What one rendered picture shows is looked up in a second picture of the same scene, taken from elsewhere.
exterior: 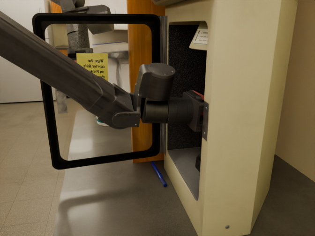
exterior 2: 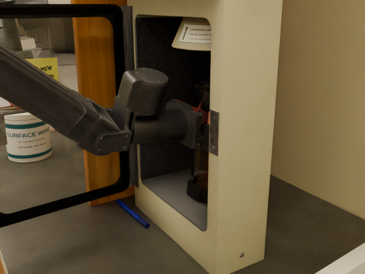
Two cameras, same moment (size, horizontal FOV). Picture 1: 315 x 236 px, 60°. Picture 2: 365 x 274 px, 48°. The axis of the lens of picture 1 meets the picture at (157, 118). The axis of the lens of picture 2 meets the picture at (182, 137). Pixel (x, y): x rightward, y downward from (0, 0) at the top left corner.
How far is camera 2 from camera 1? 0.18 m
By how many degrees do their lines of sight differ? 18
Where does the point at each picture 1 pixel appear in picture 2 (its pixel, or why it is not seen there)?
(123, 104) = (109, 122)
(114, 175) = (72, 226)
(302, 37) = not seen: hidden behind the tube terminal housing
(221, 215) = (236, 242)
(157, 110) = (148, 126)
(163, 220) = (161, 265)
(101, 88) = (82, 104)
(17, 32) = not seen: outside the picture
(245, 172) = (257, 186)
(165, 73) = (158, 81)
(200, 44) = (192, 43)
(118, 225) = not seen: outside the picture
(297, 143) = (285, 153)
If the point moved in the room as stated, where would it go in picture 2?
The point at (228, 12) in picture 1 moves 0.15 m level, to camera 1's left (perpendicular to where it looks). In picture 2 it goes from (236, 10) to (130, 11)
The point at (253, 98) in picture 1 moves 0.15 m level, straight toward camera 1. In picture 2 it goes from (262, 102) to (282, 130)
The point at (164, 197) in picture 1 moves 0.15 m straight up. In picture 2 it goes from (151, 240) to (149, 170)
